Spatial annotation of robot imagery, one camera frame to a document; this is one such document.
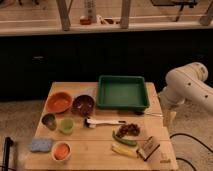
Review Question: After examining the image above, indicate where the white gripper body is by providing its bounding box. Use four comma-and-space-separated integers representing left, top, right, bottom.
159, 97, 176, 127

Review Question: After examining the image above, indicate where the white dish brush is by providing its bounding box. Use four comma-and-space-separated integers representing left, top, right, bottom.
84, 118, 125, 128

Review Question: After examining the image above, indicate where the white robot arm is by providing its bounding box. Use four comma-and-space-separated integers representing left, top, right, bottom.
158, 62, 213, 127

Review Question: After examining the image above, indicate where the green plastic tray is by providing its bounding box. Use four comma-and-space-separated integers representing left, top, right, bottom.
96, 75, 149, 111

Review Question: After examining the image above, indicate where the green pepper toy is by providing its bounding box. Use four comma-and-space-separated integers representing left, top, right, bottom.
112, 131, 137, 147

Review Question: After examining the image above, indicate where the yellow corn toy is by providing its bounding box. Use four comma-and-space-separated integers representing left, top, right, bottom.
111, 144, 137, 158

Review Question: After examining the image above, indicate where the dark purple bowl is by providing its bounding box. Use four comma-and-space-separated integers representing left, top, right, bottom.
72, 95, 95, 117

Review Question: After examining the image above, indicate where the green cup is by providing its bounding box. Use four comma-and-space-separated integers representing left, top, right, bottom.
59, 118, 74, 134

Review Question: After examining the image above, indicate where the white bowl orange inside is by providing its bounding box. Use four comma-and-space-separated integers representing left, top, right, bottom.
51, 142, 71, 162

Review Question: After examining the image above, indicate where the metal cup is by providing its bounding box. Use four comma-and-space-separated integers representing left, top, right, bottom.
42, 113, 57, 131

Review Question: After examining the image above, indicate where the blue sponge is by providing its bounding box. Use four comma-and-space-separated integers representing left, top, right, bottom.
30, 138, 53, 153

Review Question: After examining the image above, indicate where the black cable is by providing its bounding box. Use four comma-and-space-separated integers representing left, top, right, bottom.
169, 132, 213, 171

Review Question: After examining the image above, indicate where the black post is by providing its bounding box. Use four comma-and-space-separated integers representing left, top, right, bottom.
1, 137, 13, 171

